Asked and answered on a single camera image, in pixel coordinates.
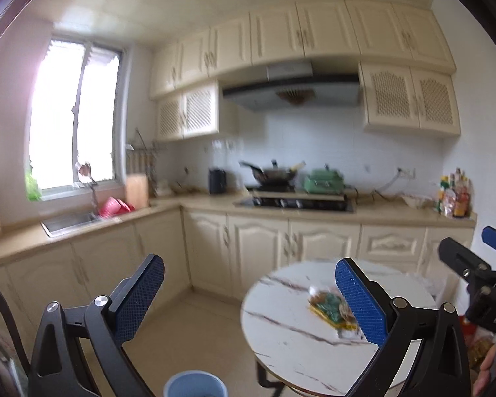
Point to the wall utensil hanging rack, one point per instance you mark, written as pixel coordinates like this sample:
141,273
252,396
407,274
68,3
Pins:
146,153

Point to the green plastic bottle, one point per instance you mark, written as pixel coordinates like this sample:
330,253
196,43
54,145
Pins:
34,188

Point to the cream kitchen base cabinet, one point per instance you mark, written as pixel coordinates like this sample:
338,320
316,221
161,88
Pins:
215,252

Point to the dark green snack wrapper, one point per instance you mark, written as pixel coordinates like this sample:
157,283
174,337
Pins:
330,304

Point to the red printed snack bag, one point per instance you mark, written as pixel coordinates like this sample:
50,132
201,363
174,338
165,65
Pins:
477,345

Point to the white wall switch panel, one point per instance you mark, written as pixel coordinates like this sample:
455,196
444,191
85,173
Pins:
224,144

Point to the cream upper wall cabinet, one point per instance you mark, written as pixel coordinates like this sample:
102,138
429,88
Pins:
314,33

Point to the sliding glass window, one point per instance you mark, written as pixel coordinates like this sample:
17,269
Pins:
74,111

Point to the steel kitchen sink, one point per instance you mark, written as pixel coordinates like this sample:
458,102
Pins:
68,223

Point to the pale green snack packet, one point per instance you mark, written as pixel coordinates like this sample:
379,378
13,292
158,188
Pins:
347,326

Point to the black curved frame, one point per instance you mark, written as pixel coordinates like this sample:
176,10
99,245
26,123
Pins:
8,318

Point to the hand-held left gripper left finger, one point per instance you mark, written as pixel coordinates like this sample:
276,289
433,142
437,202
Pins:
142,297

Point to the black range hood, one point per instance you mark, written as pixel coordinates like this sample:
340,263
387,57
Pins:
289,89

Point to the round marble table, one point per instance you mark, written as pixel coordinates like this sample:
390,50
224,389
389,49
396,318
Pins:
289,339

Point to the person's right hand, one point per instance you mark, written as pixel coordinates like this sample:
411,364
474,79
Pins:
487,366

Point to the black gas stove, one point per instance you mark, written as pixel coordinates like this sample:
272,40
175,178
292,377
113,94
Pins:
293,204

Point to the wooden cutting board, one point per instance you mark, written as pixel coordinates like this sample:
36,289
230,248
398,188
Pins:
137,192

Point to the cluster of condiment bottles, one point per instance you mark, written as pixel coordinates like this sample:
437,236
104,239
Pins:
454,196

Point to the black induction cooker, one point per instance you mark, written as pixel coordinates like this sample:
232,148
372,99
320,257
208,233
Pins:
272,188

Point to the steel kitchen faucet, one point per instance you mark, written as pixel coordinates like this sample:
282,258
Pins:
93,196

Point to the stack of white bowls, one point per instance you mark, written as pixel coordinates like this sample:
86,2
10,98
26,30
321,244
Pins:
162,189

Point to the black electric kettle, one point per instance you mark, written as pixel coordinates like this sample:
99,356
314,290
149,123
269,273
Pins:
217,181

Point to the green electric cooker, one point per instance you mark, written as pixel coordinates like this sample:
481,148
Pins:
323,181

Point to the black wok with lid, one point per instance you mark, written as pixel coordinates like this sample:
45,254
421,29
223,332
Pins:
275,175

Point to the blue plastic bucket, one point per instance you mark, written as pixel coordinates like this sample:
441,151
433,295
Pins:
196,386

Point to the red plastic dish basket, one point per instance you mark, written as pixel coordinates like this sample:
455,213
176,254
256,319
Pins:
115,207

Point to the cream lattice door cabinet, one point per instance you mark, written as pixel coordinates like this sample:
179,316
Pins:
194,111
413,99

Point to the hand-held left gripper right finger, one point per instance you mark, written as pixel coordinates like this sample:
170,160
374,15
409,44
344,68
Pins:
361,302

